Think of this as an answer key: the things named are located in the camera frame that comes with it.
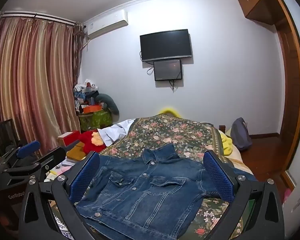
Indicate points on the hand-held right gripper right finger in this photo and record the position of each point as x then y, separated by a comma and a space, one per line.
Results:
218, 177

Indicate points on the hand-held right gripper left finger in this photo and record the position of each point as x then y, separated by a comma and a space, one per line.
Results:
85, 177

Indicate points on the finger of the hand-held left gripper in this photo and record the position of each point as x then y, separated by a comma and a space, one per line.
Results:
53, 155
27, 149

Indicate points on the blue denim jeans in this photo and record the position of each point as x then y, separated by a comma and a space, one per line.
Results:
145, 192

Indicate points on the brown wooden box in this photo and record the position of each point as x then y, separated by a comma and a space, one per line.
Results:
76, 152

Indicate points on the red box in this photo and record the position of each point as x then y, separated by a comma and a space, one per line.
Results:
70, 137

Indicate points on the pale yellow bed sheet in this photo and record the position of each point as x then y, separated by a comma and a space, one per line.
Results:
240, 160

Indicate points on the black framed panel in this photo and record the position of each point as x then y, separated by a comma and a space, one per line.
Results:
2, 135

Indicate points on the red plush toy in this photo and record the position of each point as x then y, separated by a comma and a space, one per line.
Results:
86, 142

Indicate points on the yellow blanket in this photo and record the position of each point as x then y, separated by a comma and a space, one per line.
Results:
226, 142

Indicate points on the grey backpack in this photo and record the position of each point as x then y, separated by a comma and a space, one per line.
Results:
240, 135

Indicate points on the green patterned box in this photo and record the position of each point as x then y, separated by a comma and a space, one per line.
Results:
95, 121

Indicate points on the white shirt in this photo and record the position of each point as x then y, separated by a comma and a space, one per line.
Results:
115, 132

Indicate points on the orange box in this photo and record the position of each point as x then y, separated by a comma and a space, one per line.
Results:
91, 109

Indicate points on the floral bedspread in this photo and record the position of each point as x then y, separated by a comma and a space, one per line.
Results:
165, 135

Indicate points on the pile of clutter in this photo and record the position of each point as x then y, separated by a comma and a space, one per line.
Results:
85, 92

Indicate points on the striped pink curtain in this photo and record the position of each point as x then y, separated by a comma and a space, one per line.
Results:
35, 80

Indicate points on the grey neck pillow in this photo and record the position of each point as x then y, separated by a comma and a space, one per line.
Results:
112, 105

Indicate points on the yellow plastic object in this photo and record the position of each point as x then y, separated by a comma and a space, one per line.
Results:
168, 110

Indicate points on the brown wooden door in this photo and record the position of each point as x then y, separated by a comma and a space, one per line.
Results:
293, 80

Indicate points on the white air conditioner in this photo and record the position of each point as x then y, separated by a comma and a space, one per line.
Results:
107, 25

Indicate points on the small black wall monitor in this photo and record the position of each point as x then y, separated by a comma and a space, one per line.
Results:
168, 70

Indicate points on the white curtain rail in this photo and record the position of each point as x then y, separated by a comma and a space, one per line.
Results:
37, 17

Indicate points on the black wall television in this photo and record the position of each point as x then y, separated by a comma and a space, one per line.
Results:
165, 45

